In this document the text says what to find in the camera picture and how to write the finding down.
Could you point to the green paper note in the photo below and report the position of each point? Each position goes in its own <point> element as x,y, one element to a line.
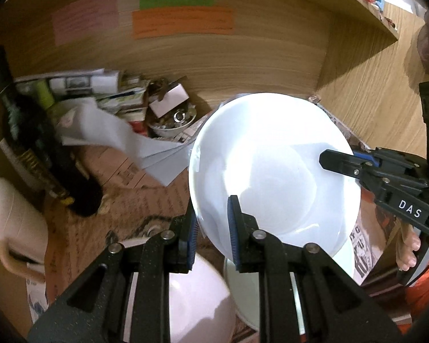
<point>177,0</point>

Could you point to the small cardboard box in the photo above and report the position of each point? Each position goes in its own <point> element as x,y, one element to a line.
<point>168,100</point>

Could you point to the white bowl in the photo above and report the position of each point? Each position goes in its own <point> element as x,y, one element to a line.
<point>243,293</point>

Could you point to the pink paper note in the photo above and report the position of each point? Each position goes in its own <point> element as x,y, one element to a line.
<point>85,16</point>

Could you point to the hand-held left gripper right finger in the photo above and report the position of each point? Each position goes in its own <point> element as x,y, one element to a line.
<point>233,235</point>

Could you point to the orange paper note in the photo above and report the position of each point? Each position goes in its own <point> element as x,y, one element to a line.
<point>182,23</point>

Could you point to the large pink bowl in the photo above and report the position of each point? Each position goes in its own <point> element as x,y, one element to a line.
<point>200,293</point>

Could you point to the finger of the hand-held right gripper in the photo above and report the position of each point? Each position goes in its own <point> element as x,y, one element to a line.
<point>338,162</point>
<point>366,160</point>

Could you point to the white mug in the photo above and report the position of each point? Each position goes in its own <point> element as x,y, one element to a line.
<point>10,214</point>

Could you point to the small bowl of metal bits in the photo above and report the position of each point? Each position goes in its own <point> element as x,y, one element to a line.
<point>171,123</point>

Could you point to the wooden shelf board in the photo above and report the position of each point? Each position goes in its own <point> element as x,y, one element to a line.
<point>361,10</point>

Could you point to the small colourful shelf clutter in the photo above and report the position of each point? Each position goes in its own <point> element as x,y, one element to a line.
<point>375,1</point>

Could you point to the person's right hand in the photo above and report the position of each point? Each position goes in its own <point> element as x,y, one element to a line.
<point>409,246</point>

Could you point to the white plate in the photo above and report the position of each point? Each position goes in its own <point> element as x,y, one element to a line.
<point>271,143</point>

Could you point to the pile of boxes and tubes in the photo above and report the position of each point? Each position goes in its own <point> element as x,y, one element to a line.
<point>78,82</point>

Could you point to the yellow green tube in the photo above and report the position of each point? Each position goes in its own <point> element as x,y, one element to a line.
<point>43,94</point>

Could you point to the printed newspaper table cover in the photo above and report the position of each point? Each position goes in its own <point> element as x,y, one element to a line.
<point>128,193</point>

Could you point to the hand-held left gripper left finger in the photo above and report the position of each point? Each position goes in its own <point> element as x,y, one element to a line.
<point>190,246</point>

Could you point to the dark glass bottle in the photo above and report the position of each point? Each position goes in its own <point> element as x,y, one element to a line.
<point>32,143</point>

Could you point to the white paper sheet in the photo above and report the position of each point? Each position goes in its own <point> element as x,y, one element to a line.
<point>128,143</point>

